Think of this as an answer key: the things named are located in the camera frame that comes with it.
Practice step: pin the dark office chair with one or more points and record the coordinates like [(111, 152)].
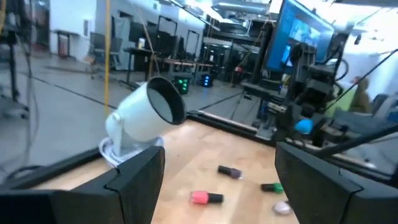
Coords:
[(99, 46)]

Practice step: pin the plum purple nail polish bottle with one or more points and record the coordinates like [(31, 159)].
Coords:
[(231, 172)]

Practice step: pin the large blue-screen monitor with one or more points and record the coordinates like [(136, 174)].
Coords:
[(292, 34)]

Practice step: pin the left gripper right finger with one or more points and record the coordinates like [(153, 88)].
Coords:
[(326, 199)]

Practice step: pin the black aluminium table frame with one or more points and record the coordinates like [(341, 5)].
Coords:
[(224, 123)]

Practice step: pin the long wooden table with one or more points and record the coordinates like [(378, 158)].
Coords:
[(183, 63)]

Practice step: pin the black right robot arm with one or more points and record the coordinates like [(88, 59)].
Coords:
[(311, 84)]

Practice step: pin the black box green lights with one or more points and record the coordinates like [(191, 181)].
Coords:
[(182, 83)]

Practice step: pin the black diagonal bar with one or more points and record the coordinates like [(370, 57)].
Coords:
[(357, 141)]

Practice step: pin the black desk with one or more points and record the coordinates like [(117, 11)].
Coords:
[(138, 51)]

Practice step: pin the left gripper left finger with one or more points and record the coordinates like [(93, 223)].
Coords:
[(133, 193)]

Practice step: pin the pale pink nail polish bottle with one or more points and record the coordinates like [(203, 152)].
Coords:
[(281, 208)]

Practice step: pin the black tripod stand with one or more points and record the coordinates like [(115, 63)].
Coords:
[(12, 62)]

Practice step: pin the black box blue lights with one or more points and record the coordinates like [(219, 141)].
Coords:
[(206, 80)]

